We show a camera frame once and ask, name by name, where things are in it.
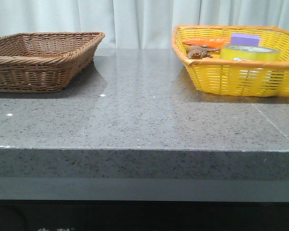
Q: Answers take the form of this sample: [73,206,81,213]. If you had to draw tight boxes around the yellow-green tape roll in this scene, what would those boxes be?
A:
[220,45,281,61]

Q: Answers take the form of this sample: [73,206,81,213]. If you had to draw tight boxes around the brown toy animal figure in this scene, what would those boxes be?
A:
[185,44,220,59]

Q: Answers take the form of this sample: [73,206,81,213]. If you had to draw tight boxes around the white curtain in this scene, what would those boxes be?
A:
[0,0,289,49]

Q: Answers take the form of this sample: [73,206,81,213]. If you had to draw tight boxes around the orange toy carrot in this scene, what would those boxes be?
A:
[182,37,231,49]

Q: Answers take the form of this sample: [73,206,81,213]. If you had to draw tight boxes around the small colourful flat item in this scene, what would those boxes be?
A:
[233,57,249,61]

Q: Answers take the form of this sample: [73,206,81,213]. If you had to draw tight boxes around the brown wicker basket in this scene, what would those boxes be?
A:
[0,31,105,93]

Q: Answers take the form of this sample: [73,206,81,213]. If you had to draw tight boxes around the purple foam block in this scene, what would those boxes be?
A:
[230,33,261,46]

